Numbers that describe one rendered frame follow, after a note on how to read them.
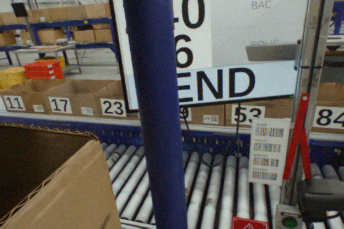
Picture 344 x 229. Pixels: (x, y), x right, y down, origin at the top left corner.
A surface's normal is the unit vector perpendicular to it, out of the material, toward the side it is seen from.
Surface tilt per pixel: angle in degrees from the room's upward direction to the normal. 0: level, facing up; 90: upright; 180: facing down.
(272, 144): 90
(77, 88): 90
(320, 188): 8
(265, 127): 90
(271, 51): 90
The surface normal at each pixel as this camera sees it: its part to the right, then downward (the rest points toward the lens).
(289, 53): -0.17, 0.40
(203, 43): 0.07, 0.32
